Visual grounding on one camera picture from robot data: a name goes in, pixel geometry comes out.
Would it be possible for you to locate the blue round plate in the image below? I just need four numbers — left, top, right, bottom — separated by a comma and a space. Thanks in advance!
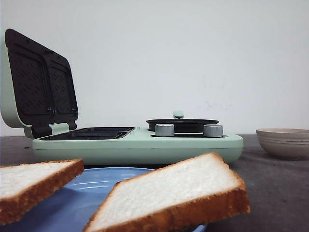
0, 167, 208, 232

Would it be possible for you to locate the silver control knob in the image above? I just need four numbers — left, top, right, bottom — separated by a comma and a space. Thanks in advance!
203, 124, 224, 138
155, 123, 175, 137

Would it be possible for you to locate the mint green breakfast maker base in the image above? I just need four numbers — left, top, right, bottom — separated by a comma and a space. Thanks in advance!
32, 127, 243, 165

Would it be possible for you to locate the right silver control knob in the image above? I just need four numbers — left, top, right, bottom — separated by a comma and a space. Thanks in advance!
203, 124, 224, 138

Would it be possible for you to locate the mint green sandwich maker lid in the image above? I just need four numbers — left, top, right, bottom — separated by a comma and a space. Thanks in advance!
0, 29, 78, 141

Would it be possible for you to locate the beige ribbed bowl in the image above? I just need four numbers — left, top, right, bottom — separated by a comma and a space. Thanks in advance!
256, 128, 309, 160

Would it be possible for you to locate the black round frying pan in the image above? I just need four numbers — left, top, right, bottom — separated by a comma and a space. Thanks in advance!
146, 111, 219, 133

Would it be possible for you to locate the white bread slice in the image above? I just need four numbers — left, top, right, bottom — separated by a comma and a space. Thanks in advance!
84, 153, 251, 232
0, 159, 84, 225

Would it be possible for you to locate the left silver control knob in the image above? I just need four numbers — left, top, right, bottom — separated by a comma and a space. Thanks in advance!
155, 123, 175, 137

